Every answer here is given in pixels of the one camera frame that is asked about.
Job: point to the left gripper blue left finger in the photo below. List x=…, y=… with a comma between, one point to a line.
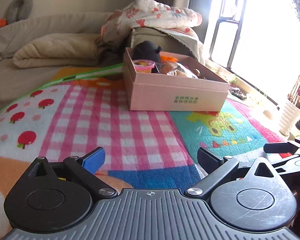
x=82, y=171

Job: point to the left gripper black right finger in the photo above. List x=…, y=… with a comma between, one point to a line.
x=219, y=172

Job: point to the packaged round waffle cake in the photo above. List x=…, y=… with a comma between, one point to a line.
x=175, y=69

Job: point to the packaged yellow fruit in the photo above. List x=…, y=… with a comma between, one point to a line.
x=143, y=66

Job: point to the orange tiger plush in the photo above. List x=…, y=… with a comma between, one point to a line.
x=168, y=59

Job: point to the black plush toy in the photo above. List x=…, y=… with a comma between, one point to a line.
x=147, y=50

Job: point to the packaged brown snack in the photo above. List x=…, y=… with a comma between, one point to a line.
x=203, y=73

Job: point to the colourful play mat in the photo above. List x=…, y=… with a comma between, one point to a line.
x=147, y=150

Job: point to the dark small dish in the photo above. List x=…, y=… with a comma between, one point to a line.
x=238, y=93

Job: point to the pink cardboard box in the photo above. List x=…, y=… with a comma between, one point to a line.
x=159, y=92

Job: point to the beige folded quilt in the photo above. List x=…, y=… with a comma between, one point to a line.
x=60, y=50

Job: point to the beige ottoman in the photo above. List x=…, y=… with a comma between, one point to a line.
x=168, y=43

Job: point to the floral folded blanket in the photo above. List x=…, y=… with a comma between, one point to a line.
x=178, y=23

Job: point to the grey neck pillow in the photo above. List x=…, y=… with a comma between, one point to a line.
x=19, y=10

